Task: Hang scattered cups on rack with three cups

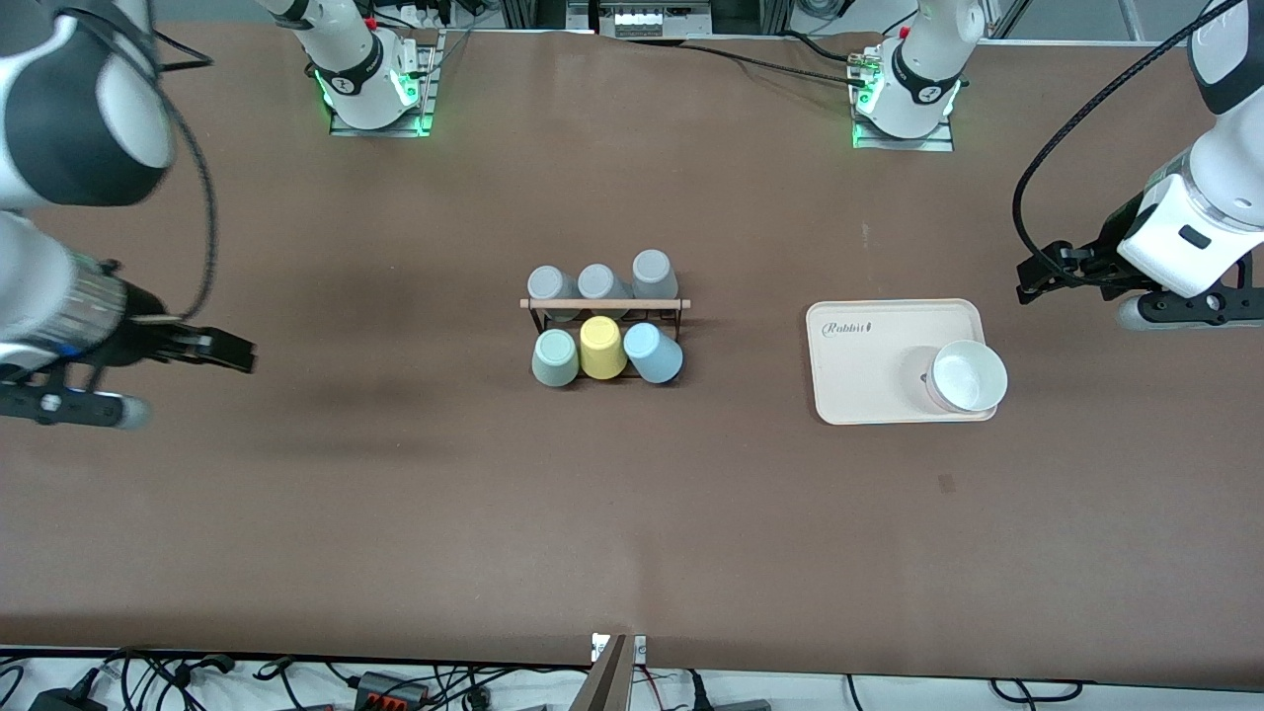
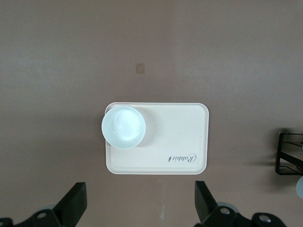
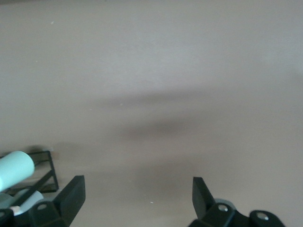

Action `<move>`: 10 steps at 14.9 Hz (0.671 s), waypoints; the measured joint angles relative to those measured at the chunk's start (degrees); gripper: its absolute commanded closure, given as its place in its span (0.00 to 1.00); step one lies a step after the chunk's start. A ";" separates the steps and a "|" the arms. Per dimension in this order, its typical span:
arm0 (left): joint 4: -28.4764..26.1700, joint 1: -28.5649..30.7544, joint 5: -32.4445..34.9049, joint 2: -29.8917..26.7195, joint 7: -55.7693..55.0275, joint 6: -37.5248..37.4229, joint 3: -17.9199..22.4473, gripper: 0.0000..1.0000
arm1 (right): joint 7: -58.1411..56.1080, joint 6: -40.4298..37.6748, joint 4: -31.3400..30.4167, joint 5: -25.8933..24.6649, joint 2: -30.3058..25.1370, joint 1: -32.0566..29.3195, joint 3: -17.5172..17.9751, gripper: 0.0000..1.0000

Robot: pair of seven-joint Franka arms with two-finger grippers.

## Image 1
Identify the pale green plastic cup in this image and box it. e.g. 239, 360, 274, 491
531, 328, 581, 388

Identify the light blue plastic cup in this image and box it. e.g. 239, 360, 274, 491
623, 322, 684, 384

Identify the wooden rack rod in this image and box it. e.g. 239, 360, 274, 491
520, 298, 692, 310

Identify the white bowl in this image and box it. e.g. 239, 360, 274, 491
923, 340, 1009, 414

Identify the beige plastic tray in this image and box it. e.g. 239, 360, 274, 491
805, 298, 998, 426

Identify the grey plastic cup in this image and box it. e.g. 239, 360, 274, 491
577, 263, 633, 302
630, 249, 680, 301
526, 265, 579, 322

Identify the red black connector block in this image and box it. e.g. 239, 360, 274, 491
354, 671, 431, 708

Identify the black power adapter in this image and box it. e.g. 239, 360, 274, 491
28, 684, 108, 711

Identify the yellow plastic cup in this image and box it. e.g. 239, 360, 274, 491
579, 315, 628, 381

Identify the white power strip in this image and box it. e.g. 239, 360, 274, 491
592, 0, 712, 39

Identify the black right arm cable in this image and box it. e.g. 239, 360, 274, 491
148, 30, 218, 317

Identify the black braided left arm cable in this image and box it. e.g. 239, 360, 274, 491
1011, 0, 1240, 268

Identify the black wire cup rack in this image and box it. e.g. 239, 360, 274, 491
520, 296, 692, 386

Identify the black cable on table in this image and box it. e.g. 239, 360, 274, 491
632, 38, 860, 85

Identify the black floor cable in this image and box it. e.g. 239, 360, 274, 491
990, 677, 1087, 705

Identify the grey camera pole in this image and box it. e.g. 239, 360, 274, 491
571, 635, 633, 711

